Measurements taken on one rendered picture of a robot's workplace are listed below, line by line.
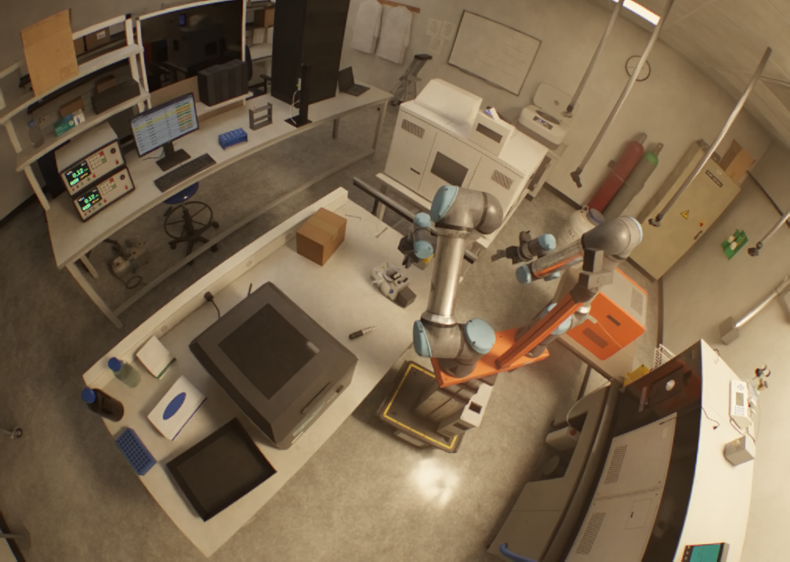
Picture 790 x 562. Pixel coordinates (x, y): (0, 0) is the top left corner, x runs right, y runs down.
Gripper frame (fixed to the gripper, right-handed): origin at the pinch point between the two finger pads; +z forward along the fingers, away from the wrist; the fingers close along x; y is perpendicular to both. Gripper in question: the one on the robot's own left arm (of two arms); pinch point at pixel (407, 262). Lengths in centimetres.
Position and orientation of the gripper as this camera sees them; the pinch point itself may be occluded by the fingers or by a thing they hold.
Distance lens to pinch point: 159.0
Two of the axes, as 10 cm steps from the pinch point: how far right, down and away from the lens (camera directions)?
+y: 7.2, -4.3, 5.4
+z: -2.1, 6.1, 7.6
